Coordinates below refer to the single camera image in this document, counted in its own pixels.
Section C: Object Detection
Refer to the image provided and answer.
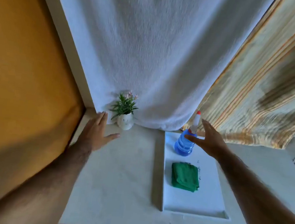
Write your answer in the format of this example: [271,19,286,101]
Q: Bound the person's left hand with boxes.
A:
[75,109,123,155]

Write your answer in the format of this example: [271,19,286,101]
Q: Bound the green plant in white pot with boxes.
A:
[108,89,141,132]

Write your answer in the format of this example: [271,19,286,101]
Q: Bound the person's left forearm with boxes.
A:
[0,132,92,224]

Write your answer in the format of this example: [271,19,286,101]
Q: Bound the white rectangular tray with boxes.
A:
[156,131,238,220]

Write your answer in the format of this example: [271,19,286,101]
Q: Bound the person's right hand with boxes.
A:
[182,117,235,162]

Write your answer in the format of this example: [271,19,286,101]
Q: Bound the folded green cloth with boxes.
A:
[169,161,202,193]

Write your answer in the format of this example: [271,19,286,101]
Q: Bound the white frame post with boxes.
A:
[20,0,108,109]

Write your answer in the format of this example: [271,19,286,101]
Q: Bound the hanging white towel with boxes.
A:
[34,0,276,142]

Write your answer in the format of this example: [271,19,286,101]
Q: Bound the person's right forearm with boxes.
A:
[210,150,295,224]

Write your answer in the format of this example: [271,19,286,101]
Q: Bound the striped beige curtain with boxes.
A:
[182,0,295,151]

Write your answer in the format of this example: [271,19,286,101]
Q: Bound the blue spray bottle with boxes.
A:
[173,109,202,158]

